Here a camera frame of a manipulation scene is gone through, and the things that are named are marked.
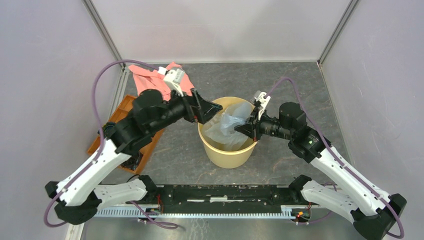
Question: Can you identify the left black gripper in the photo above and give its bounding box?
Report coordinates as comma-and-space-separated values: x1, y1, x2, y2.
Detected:
150, 85, 224, 134

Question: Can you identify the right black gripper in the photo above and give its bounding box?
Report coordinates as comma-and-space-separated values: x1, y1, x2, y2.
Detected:
234, 106, 294, 142

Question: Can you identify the blue plastic trash bag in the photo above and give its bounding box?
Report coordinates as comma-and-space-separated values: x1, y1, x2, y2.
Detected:
201, 101, 252, 152

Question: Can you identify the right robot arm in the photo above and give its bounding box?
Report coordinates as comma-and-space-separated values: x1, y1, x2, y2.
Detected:
234, 102, 407, 240

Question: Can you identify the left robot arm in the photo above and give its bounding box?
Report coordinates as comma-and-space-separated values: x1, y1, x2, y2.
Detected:
45, 89, 222, 225

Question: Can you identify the yellow trash bin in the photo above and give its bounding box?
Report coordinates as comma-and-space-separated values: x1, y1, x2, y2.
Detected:
197, 96, 257, 169

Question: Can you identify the pink cloth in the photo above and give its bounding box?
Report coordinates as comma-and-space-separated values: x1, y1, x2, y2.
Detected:
128, 62, 194, 101

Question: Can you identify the orange compartment tray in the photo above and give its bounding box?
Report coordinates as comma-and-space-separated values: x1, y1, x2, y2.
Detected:
106, 94, 165, 174

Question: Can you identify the black bag roll lower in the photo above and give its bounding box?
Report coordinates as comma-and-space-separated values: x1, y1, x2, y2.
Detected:
120, 155, 143, 171

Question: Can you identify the dark bag roll left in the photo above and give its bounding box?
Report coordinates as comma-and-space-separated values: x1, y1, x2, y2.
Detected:
102, 121, 116, 138

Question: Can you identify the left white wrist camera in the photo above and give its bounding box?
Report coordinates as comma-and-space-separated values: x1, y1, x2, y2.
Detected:
158, 66, 185, 97

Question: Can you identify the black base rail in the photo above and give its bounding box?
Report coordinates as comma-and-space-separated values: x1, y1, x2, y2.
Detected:
77, 183, 335, 220

